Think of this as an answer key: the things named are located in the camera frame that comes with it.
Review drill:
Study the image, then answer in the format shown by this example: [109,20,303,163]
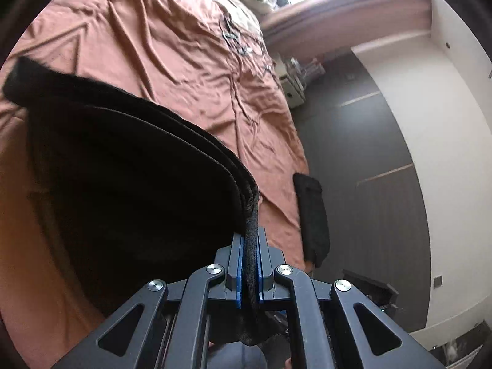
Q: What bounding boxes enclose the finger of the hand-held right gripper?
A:
[341,269,399,302]

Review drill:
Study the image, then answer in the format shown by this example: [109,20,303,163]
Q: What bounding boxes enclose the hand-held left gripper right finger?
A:
[256,228,446,369]

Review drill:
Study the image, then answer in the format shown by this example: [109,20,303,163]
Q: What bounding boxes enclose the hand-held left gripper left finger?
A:
[50,234,247,369]

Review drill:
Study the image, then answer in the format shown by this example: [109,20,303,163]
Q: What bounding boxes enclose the black pants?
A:
[3,56,277,348]

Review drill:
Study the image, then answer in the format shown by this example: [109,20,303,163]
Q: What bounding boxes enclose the folded black garment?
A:
[293,173,331,269]

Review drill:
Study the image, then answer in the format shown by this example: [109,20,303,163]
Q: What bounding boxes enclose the person's right leg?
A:
[209,340,270,369]

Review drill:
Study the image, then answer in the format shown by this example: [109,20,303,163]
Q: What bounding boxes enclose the grey wardrobe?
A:
[290,52,431,335]

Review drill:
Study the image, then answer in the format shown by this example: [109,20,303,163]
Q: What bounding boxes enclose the white nightstand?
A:
[279,57,319,109]

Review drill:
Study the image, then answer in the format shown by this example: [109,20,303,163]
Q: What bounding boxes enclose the pink and white desk items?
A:
[290,57,321,81]

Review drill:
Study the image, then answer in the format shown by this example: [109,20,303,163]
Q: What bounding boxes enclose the bed with orange sheet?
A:
[0,0,312,369]

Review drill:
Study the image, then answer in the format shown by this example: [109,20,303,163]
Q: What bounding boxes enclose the pink curtain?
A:
[259,0,431,56]

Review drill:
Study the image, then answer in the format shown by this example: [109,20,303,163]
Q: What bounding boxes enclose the small black strap item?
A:
[219,13,252,56]

